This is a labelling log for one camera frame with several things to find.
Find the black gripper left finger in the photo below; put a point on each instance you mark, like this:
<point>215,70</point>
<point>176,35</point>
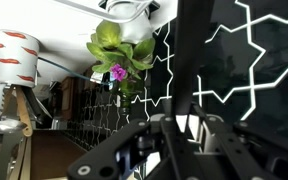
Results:
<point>117,150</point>

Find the wooden spoon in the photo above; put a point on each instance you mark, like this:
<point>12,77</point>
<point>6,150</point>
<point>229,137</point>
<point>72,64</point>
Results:
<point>24,113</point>

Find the black kitchen utensil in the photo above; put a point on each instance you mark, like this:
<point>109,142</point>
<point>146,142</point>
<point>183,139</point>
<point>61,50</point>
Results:
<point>39,106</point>

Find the white utensil holder red lips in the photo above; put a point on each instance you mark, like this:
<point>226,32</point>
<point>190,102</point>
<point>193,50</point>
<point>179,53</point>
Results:
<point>12,58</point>

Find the potted plant with purple flower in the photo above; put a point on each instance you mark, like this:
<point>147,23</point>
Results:
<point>120,50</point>

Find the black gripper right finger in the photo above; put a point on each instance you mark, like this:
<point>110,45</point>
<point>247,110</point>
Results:
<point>250,150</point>

